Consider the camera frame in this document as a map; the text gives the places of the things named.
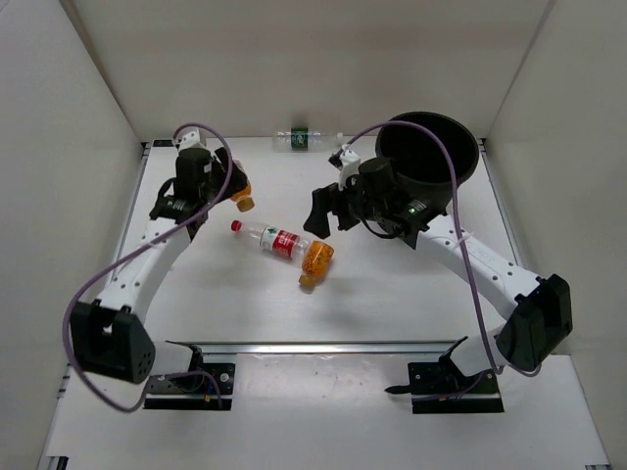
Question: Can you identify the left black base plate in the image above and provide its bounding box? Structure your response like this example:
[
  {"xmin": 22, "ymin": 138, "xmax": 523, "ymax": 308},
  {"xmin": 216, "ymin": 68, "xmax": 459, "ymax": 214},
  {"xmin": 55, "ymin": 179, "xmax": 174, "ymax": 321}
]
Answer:
[{"xmin": 143, "ymin": 344, "xmax": 237, "ymax": 411}]

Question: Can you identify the small dark label sticker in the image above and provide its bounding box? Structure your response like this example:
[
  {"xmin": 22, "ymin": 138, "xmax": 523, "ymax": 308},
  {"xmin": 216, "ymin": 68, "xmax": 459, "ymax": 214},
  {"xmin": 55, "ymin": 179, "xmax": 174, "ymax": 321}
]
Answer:
[{"xmin": 152, "ymin": 139, "xmax": 177, "ymax": 148}]

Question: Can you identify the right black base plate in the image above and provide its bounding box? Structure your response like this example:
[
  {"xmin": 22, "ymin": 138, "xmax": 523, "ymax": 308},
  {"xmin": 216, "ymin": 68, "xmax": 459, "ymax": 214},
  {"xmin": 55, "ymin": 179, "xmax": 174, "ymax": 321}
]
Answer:
[{"xmin": 385, "ymin": 362, "xmax": 505, "ymax": 414}]

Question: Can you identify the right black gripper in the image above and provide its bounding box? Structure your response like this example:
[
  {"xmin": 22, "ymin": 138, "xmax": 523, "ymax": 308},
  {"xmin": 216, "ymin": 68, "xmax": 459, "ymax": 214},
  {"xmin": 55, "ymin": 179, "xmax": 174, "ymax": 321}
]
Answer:
[{"xmin": 307, "ymin": 171, "xmax": 388, "ymax": 238}]

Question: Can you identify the clear bottle red label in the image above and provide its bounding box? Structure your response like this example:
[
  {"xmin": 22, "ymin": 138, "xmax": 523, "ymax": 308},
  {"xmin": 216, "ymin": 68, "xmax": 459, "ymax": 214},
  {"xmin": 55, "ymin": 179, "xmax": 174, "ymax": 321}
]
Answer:
[{"xmin": 230, "ymin": 220, "xmax": 312, "ymax": 261}]

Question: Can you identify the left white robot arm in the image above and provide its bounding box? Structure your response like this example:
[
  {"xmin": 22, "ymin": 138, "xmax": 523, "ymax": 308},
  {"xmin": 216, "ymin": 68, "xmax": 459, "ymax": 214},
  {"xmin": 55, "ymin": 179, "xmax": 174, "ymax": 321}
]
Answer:
[{"xmin": 65, "ymin": 123, "xmax": 248, "ymax": 392}]

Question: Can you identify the aluminium rail front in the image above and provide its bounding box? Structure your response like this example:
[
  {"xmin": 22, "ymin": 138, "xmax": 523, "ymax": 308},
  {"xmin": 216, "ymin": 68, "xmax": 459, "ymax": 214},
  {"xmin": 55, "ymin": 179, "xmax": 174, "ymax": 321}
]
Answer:
[{"xmin": 179, "ymin": 341, "xmax": 454, "ymax": 355}]

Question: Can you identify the clear bottle green label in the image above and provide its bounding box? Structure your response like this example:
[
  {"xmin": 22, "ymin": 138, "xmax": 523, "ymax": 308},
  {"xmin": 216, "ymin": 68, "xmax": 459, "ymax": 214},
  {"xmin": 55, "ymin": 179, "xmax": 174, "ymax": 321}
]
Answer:
[{"xmin": 272, "ymin": 127, "xmax": 344, "ymax": 153}]

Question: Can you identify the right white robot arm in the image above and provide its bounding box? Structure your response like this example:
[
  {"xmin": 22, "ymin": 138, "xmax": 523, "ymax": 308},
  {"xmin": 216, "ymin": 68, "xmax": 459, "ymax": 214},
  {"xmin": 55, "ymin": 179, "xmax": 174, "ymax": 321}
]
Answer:
[{"xmin": 304, "ymin": 144, "xmax": 572, "ymax": 394}]

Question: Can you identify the orange juice bottle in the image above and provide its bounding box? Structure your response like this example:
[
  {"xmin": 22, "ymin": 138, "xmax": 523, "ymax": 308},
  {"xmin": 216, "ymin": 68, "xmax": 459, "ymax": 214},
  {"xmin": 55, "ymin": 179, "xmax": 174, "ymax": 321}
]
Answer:
[
  {"xmin": 230, "ymin": 181, "xmax": 255, "ymax": 212},
  {"xmin": 299, "ymin": 241, "xmax": 335, "ymax": 290}
]

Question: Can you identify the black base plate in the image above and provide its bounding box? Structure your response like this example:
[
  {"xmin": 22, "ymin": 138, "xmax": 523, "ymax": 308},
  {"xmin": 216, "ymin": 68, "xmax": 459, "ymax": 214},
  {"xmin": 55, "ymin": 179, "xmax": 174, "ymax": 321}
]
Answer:
[
  {"xmin": 385, "ymin": 362, "xmax": 505, "ymax": 414},
  {"xmin": 143, "ymin": 344, "xmax": 237, "ymax": 411}
]

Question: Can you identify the black plastic waste bin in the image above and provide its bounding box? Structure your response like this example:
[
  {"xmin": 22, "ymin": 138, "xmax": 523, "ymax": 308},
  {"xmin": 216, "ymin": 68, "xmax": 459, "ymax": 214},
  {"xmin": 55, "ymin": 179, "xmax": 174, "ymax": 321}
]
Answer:
[{"xmin": 375, "ymin": 112, "xmax": 479, "ymax": 212}]

